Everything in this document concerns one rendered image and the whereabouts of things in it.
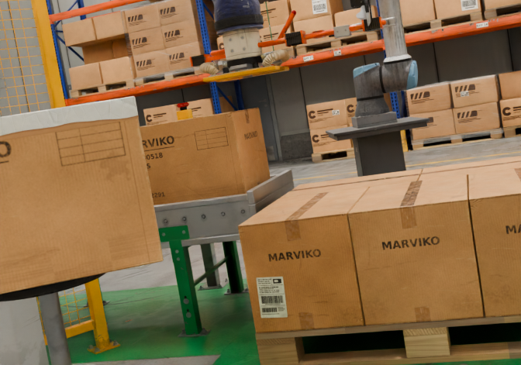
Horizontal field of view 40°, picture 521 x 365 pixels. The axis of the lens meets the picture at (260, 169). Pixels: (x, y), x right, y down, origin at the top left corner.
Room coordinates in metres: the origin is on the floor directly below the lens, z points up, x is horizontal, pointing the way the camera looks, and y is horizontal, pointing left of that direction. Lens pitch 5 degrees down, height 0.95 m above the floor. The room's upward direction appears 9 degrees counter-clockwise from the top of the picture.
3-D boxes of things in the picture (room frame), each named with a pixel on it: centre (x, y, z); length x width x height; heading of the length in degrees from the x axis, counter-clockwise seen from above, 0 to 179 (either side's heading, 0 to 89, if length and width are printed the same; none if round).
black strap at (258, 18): (3.33, -0.01, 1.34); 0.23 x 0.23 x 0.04
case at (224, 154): (3.40, 0.30, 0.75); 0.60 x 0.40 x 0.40; 72
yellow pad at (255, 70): (3.24, 0.01, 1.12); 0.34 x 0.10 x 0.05; 75
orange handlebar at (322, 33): (3.40, -0.23, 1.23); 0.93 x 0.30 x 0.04; 75
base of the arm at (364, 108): (3.93, -0.66, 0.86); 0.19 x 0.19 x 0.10
